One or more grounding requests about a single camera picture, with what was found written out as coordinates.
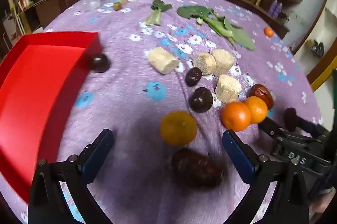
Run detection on beige corn cob front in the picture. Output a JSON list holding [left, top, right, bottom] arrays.
[[215, 74, 242, 104]]

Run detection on large dark red date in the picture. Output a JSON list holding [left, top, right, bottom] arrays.
[[171, 148, 223, 189]]

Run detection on yellow-orange mandarin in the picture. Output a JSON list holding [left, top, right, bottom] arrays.
[[160, 111, 198, 147]]

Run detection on small bok choy sprig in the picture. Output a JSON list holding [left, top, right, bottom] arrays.
[[145, 0, 172, 26]]

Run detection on beige corn cob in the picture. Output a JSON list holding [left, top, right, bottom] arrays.
[[211, 49, 235, 76], [147, 47, 179, 75], [193, 53, 217, 75], [215, 74, 242, 104]]

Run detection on orange mandarin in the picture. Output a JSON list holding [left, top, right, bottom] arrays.
[[221, 102, 251, 132], [243, 96, 268, 124]]

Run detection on large bok choy leaves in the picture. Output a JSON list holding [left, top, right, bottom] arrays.
[[177, 5, 256, 51]]

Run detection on purple bottles on shelf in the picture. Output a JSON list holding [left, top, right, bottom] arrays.
[[268, 0, 282, 19]]

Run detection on small dark wrinkled date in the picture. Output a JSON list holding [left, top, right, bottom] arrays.
[[185, 67, 202, 87]]

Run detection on small green olive fruit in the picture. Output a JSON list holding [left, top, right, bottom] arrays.
[[113, 2, 123, 11]]

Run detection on red tray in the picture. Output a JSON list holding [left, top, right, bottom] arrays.
[[1, 32, 102, 201]]

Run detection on small far orange kumquat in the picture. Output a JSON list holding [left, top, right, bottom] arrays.
[[264, 27, 274, 38]]

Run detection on orange mandarin front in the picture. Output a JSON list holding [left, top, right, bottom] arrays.
[[221, 102, 251, 132]]

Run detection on dark plum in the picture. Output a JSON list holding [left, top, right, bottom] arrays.
[[189, 87, 213, 113], [90, 53, 110, 73]]

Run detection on purple floral tablecloth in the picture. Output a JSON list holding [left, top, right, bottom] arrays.
[[1, 0, 322, 223]]

